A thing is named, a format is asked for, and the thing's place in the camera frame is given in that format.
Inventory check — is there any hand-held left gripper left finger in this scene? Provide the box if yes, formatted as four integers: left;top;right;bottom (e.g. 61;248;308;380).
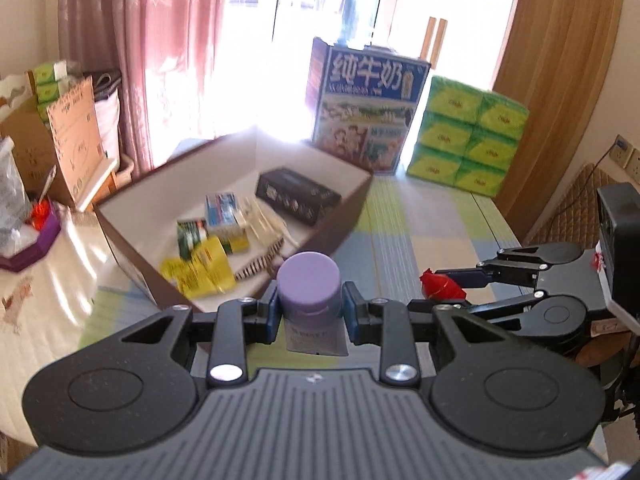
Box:
120;281;282;387

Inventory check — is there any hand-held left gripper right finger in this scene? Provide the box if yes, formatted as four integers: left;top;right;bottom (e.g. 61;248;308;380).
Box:
341;283;507;387

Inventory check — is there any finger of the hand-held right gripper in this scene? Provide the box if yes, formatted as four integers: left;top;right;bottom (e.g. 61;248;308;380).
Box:
406;291;547;330
436;242;585;289

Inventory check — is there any tortoiseshell hair clip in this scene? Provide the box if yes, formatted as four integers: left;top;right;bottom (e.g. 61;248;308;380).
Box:
232;237;289;281

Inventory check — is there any red packet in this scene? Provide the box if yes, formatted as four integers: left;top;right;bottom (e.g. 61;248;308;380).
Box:
419;268;467;302

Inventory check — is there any yellow snack packet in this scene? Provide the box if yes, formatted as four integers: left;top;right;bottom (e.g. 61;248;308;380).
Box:
160;236;236;299

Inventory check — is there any green printed card pack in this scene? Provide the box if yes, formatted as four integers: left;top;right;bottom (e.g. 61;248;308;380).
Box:
176;217;251;262

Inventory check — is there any blue label box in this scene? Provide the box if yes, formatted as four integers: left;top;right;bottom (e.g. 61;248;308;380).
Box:
204;192;246;237

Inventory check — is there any black shaver box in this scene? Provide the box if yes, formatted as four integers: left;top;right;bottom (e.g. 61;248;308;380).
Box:
255;167;344;227

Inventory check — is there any brown storage box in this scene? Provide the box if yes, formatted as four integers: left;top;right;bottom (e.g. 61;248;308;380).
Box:
94;127;374;314

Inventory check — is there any checkered cloth desktop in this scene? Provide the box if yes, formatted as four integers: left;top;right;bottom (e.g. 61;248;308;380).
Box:
75;172;622;457

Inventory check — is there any stack of green tissue packets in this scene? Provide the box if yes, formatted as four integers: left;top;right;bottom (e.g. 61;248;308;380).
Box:
406;75;531;199

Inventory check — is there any wooden door panel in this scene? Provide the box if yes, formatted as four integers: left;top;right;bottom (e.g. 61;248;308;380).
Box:
492;0;629;232

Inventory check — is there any blue milk carton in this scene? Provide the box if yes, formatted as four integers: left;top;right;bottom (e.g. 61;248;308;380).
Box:
306;36;432;176

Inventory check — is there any cream printed cloth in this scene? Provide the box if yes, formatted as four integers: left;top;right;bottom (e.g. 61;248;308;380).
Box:
0;205;152;452

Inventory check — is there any purple box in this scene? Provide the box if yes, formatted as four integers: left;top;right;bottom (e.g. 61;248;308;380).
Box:
0;207;62;274

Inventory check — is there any red crumpled wrapper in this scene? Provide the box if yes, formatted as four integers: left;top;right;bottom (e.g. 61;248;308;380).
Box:
30;200;54;232

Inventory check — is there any cardboard box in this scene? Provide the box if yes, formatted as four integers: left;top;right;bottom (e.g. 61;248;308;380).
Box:
0;76;119;212

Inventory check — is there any pink curtain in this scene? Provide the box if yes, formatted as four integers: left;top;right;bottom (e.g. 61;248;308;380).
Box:
57;0;236;172

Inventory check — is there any printed plastic bag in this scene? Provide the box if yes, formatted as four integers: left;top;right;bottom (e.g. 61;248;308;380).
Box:
0;136;31;257

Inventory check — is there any green tissue box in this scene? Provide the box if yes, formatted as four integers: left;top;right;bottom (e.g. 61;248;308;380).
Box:
36;81;72;104
33;61;70;84

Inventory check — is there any white cut-out carton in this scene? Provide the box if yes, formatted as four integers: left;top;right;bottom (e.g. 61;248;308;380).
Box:
0;72;37;122

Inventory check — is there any black cable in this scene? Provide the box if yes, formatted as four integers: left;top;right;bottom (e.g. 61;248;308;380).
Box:
581;141;622;197

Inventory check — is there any white bag with black handles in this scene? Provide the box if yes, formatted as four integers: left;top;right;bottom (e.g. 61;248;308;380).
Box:
92;72;124;162

